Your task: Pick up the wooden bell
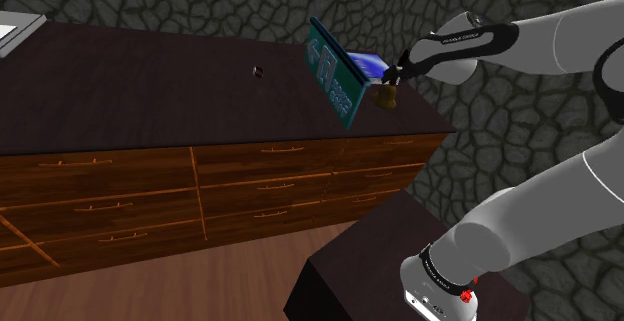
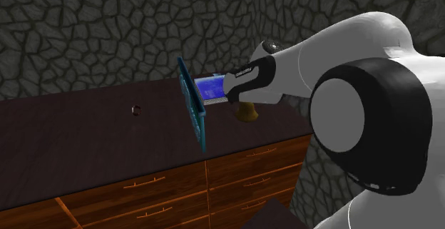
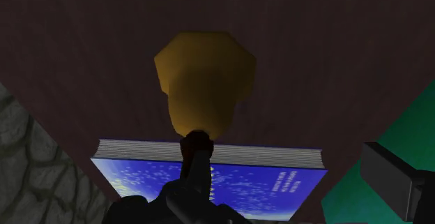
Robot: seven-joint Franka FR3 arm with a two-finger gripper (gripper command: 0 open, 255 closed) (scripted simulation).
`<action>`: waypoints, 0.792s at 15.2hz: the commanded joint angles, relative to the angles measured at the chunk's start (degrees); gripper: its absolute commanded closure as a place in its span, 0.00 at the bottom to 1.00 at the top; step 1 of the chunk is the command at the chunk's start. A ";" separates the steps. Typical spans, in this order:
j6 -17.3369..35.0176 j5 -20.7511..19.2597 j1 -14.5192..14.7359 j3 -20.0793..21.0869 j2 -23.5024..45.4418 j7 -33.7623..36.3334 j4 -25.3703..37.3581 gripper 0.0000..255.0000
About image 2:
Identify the brass bell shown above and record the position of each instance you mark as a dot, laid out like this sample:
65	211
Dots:
246	113

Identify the blue-screen laptop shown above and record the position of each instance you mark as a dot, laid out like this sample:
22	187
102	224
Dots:
211	88

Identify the wooden chest of drawers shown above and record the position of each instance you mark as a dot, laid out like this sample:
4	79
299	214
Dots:
87	141

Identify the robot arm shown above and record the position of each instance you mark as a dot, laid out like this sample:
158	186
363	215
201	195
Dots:
379	64

